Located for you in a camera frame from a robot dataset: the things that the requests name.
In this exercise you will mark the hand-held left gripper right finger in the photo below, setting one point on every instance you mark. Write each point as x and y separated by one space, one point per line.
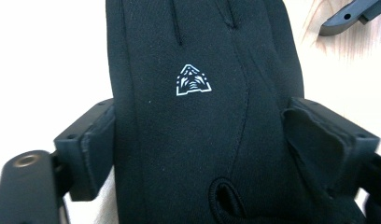
328 146

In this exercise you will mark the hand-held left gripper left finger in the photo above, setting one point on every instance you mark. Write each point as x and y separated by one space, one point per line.
86 155

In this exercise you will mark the black glove with white logo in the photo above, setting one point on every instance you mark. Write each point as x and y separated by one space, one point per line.
179 140

